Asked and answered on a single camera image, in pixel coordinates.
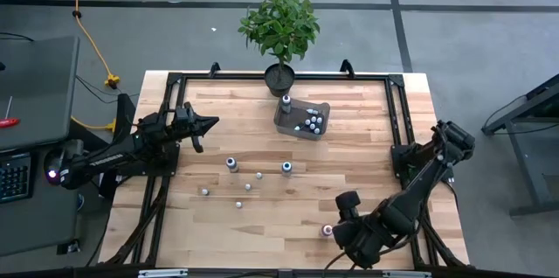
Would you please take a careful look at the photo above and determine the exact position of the yellow extension cable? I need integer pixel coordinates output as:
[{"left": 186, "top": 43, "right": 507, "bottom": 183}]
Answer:
[{"left": 59, "top": 0, "right": 121, "bottom": 133}]

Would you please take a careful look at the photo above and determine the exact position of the translucent grey plastic bin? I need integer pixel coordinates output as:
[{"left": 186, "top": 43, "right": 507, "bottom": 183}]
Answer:
[{"left": 273, "top": 96, "right": 331, "bottom": 142}]

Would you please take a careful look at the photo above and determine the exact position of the black keyboard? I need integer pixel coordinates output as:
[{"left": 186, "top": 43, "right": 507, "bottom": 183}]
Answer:
[{"left": 0, "top": 151, "right": 32, "bottom": 204}]

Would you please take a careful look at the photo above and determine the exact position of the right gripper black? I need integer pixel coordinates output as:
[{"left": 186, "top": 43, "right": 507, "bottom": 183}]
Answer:
[{"left": 334, "top": 190, "right": 394, "bottom": 266}]

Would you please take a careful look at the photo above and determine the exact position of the silver mounting bracket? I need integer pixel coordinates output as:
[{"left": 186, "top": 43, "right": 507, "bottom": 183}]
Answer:
[
  {"left": 383, "top": 270, "right": 433, "bottom": 278},
  {"left": 138, "top": 268, "right": 189, "bottom": 278}
]

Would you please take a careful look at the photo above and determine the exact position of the black aluminium table frame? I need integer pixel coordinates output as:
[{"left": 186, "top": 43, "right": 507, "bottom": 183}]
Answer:
[{"left": 98, "top": 70, "right": 471, "bottom": 278}]

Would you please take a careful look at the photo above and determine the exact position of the red-handled screwdriver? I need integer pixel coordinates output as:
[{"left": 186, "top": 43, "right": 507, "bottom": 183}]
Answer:
[{"left": 0, "top": 95, "right": 22, "bottom": 129}]

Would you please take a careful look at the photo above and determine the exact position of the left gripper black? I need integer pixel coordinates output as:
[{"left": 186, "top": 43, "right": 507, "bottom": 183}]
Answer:
[{"left": 170, "top": 105, "right": 220, "bottom": 154}]

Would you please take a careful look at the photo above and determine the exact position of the potted tree in black pot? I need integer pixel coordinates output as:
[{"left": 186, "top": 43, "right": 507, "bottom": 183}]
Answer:
[{"left": 238, "top": 0, "right": 321, "bottom": 98}]

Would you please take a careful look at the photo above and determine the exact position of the black metal stand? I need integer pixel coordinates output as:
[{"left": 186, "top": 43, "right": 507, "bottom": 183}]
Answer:
[{"left": 482, "top": 74, "right": 559, "bottom": 218}]

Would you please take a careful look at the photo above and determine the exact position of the grey side desk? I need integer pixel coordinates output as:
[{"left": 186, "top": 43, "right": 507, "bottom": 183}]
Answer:
[{"left": 0, "top": 35, "right": 82, "bottom": 257}]

